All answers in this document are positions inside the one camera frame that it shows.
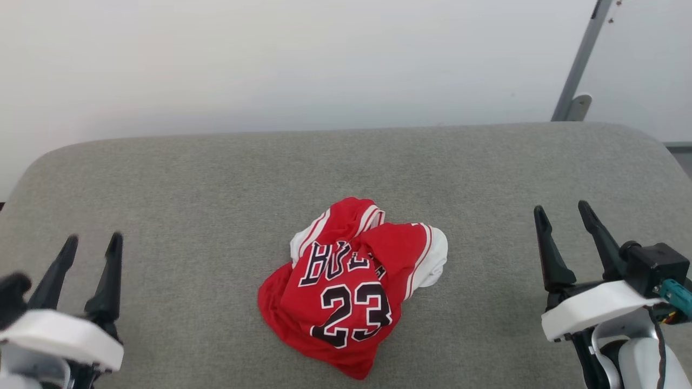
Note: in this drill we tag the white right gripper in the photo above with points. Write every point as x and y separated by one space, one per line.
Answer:
594 308

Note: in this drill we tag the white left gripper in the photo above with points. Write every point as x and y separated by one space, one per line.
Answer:
65 335

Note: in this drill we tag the red Bulls 23 jersey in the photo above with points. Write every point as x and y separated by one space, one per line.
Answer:
346 302

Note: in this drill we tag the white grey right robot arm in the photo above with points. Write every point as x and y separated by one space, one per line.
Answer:
640 362

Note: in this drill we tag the grey fabric sofa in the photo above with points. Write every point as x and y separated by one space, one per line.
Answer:
216 216

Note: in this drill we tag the grey metal pole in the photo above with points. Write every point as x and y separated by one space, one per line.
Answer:
584 54

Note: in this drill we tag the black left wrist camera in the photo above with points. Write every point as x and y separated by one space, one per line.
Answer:
13 297

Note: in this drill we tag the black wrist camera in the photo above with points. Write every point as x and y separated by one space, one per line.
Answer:
13 297
657 265

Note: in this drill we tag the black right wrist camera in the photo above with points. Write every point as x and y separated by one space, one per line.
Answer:
657 265

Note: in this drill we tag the grey metal pole bracket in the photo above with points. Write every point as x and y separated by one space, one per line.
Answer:
579 108

